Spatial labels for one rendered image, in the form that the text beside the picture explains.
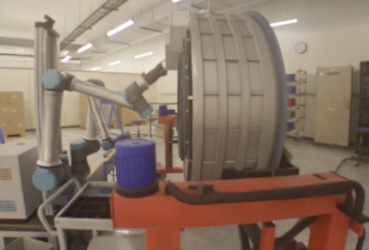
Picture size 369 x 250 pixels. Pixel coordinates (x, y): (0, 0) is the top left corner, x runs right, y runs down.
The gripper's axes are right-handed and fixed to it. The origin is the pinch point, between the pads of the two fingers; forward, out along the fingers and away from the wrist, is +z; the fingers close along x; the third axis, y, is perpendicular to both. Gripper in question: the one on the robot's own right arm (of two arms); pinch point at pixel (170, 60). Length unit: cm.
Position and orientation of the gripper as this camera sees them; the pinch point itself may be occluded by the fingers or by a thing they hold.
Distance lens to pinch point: 137.3
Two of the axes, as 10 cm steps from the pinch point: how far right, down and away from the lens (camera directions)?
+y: 4.0, 5.3, -7.5
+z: 7.9, -6.1, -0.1
